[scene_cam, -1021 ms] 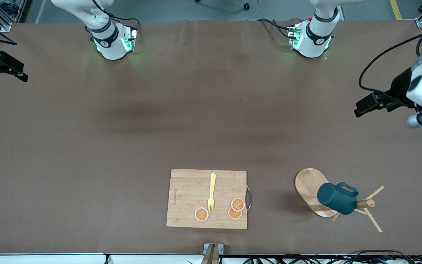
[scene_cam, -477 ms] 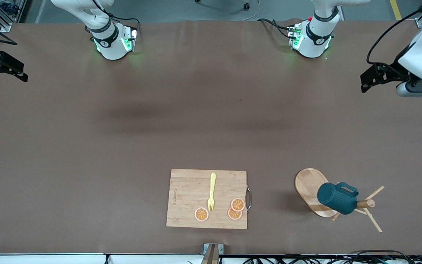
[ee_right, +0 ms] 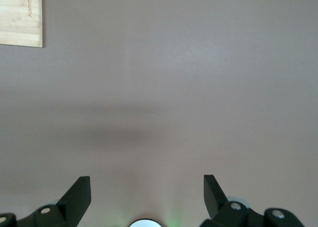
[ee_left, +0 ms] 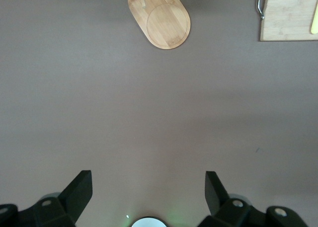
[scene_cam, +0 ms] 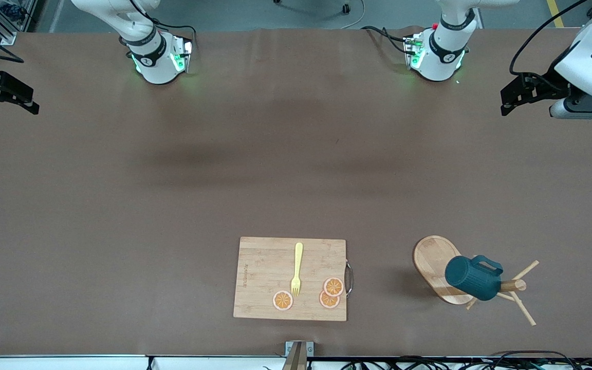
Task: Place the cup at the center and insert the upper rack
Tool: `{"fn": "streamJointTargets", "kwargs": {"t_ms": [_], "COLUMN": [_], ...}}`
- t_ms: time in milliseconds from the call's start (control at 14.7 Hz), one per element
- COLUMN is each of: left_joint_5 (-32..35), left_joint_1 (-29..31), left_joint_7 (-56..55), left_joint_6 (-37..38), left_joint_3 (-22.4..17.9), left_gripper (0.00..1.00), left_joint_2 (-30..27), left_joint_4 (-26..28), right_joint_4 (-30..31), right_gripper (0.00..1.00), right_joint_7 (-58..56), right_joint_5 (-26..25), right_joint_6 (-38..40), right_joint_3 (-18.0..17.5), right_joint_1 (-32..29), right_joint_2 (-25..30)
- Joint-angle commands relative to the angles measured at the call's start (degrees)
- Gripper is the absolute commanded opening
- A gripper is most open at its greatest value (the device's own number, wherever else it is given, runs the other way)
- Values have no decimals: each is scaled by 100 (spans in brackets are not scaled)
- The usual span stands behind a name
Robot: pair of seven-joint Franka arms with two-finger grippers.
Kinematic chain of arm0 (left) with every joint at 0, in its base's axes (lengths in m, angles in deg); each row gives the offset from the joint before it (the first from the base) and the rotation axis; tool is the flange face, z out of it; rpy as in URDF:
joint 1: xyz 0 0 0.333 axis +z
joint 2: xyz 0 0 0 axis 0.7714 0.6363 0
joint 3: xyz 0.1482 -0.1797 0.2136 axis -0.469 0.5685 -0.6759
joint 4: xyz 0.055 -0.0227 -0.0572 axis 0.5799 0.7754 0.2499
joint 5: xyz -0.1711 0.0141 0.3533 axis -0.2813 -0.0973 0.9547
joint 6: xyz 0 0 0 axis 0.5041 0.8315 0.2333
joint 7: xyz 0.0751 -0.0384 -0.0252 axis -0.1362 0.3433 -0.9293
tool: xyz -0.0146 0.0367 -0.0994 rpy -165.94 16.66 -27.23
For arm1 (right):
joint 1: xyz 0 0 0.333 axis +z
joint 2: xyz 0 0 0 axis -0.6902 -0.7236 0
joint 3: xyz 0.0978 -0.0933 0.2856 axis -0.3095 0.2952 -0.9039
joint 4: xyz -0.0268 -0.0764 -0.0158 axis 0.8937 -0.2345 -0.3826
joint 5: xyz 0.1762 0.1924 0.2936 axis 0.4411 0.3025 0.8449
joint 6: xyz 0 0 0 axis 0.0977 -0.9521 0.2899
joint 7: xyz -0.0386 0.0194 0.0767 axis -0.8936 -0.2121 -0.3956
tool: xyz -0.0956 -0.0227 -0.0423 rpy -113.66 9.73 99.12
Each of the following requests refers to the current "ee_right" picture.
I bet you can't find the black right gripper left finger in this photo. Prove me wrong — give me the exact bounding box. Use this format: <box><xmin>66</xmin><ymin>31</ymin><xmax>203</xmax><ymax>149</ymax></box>
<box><xmin>0</xmin><ymin>176</ymin><xmax>91</xmax><ymax>227</ymax></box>

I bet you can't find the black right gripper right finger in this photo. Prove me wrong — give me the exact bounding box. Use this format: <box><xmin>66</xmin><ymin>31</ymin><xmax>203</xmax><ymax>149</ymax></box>
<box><xmin>200</xmin><ymin>174</ymin><xmax>305</xmax><ymax>227</ymax></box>

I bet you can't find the bamboo cutting board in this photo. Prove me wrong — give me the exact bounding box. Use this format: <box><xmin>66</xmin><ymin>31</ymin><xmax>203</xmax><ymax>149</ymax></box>
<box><xmin>0</xmin><ymin>0</ymin><xmax>43</xmax><ymax>48</ymax></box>

